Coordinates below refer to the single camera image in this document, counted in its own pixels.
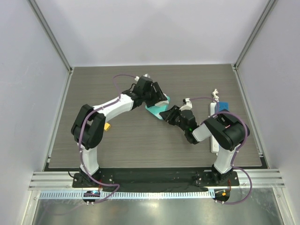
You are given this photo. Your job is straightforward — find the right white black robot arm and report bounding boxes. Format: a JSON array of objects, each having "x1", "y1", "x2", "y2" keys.
[{"x1": 159, "y1": 105, "x2": 250, "y2": 186}]

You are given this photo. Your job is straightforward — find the white slotted cable duct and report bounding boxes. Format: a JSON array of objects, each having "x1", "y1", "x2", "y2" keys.
[{"x1": 39, "y1": 190, "x2": 215, "y2": 200}]

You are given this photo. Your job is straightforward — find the white plug cube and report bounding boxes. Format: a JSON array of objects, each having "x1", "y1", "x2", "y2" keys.
[{"x1": 155, "y1": 98, "x2": 169, "y2": 107}]

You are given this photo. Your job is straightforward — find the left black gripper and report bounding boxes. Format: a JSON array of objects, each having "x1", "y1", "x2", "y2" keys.
[{"x1": 142, "y1": 82, "x2": 167, "y2": 108}]

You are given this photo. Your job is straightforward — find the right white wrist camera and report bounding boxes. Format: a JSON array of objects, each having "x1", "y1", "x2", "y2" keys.
[{"x1": 180, "y1": 98, "x2": 193, "y2": 111}]

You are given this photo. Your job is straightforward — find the aluminium frame post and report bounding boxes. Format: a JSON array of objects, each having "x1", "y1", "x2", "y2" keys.
[
  {"x1": 27, "y1": 0, "x2": 72, "y2": 74},
  {"x1": 232, "y1": 0, "x2": 278, "y2": 71}
]

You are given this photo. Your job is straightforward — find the yellow plug cube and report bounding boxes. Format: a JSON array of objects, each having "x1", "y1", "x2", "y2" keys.
[{"x1": 104, "y1": 123, "x2": 111, "y2": 131}]

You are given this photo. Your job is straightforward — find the aluminium front rail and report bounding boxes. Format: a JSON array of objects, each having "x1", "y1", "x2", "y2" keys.
[{"x1": 28, "y1": 169, "x2": 285, "y2": 190}]

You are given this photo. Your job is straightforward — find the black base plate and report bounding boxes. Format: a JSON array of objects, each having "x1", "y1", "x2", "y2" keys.
[{"x1": 72, "y1": 166, "x2": 240, "y2": 203}]

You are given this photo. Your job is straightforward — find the blue plug cube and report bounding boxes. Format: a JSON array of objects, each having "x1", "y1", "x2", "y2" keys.
[{"x1": 219, "y1": 102, "x2": 229, "y2": 111}]

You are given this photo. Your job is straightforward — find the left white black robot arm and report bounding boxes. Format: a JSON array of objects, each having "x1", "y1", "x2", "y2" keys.
[{"x1": 71, "y1": 74, "x2": 169, "y2": 188}]

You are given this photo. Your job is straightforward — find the right aluminium frame post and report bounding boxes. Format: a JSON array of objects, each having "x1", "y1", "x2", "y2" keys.
[{"x1": 232, "y1": 0, "x2": 278, "y2": 71}]

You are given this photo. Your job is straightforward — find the left aluminium frame post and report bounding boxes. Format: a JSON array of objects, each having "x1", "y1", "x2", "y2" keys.
[{"x1": 27, "y1": 0, "x2": 72, "y2": 74}]

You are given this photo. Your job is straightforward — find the white power strip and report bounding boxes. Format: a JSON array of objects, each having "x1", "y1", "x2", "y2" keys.
[{"x1": 209, "y1": 102, "x2": 220, "y2": 155}]

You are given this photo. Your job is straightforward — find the teal triangular socket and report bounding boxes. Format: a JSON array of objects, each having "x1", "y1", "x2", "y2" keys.
[{"x1": 145, "y1": 94, "x2": 170, "y2": 120}]

